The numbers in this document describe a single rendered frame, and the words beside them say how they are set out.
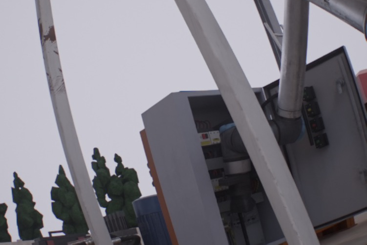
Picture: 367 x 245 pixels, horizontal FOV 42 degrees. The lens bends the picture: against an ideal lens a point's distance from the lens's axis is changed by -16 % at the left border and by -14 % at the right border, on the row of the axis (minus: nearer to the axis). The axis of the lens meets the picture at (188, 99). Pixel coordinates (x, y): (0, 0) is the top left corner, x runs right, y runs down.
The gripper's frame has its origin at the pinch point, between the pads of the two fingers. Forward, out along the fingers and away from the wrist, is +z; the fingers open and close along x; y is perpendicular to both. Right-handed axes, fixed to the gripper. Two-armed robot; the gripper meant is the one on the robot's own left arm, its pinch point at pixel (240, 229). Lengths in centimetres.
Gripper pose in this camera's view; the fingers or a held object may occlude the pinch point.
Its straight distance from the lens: 183.2
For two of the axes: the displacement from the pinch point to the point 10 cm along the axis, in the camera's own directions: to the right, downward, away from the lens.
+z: 1.4, 9.9, -0.6
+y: 6.1, -0.4, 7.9
